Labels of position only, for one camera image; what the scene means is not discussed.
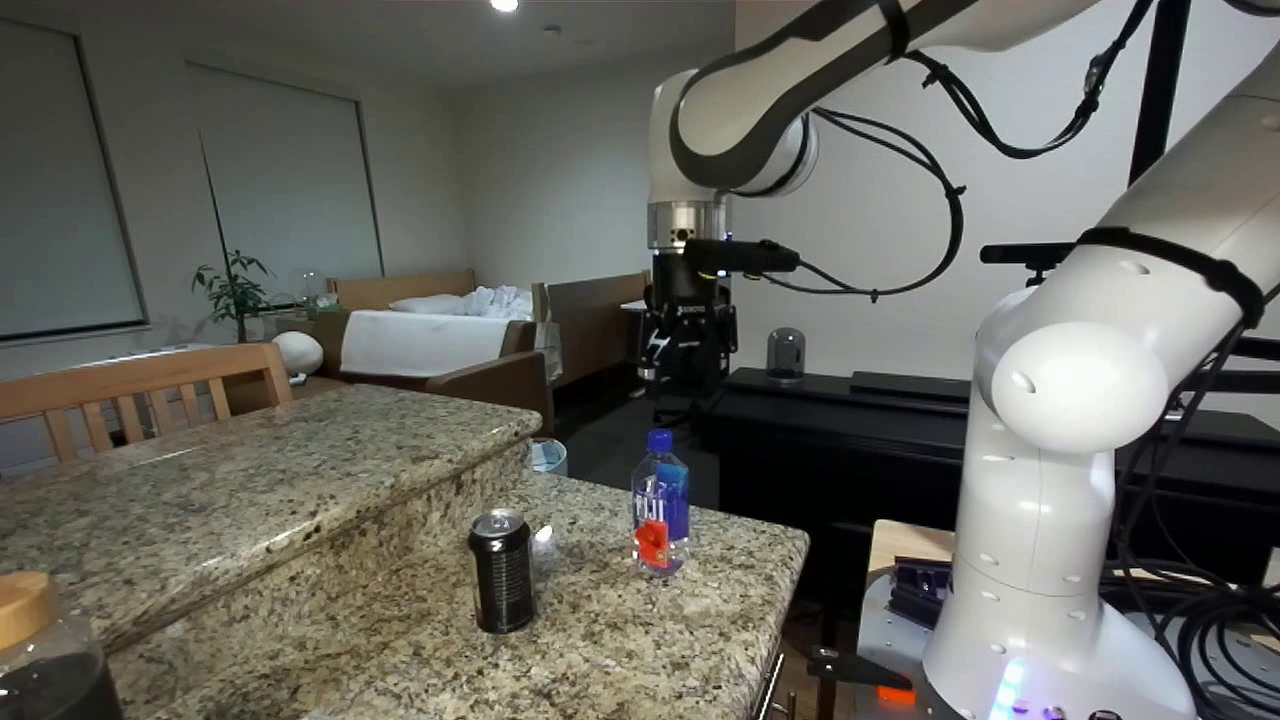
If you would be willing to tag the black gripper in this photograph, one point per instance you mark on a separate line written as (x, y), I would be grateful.
(691, 325)

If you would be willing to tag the clear Fiji water bottle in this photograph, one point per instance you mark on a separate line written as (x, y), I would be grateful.
(661, 504)

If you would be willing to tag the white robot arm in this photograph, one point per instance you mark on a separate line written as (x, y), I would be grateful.
(1066, 374)

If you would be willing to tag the small clear water bottle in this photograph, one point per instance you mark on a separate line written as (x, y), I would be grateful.
(544, 475)

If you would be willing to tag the dark drink bottle tan cap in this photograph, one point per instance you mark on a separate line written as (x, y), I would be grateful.
(51, 657)

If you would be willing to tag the bed with white sheets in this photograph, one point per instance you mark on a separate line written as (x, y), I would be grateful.
(482, 341)

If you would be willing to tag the black low cabinet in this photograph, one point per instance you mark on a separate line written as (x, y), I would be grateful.
(835, 454)

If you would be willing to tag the black soda can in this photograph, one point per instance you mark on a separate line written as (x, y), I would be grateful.
(501, 549)

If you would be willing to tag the green potted plant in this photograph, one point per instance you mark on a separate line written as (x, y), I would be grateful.
(233, 290)

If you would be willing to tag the wooden chair left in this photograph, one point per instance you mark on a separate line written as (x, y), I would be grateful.
(137, 398)

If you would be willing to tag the black camera stand pole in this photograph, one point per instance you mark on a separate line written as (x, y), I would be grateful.
(1164, 50)

